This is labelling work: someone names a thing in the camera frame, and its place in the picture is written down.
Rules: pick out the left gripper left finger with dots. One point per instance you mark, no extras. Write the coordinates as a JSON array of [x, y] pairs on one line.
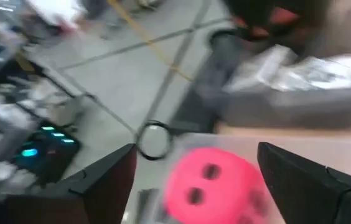
[[85, 199]]

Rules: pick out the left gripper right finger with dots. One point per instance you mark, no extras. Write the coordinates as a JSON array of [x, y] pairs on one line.
[[312, 193]]

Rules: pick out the red foam die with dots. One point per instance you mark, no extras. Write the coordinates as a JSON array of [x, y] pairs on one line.
[[213, 186]]

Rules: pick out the clear plastic bin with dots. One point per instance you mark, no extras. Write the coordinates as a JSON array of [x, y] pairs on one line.
[[318, 152], [287, 109]]

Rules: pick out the black computer with green lights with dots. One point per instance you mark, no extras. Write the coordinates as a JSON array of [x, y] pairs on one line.
[[48, 152]]

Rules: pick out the right clear plastic bin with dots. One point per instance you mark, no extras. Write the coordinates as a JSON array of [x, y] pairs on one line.
[[287, 109]]

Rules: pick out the black bucket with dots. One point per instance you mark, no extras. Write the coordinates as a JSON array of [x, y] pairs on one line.
[[247, 12]]

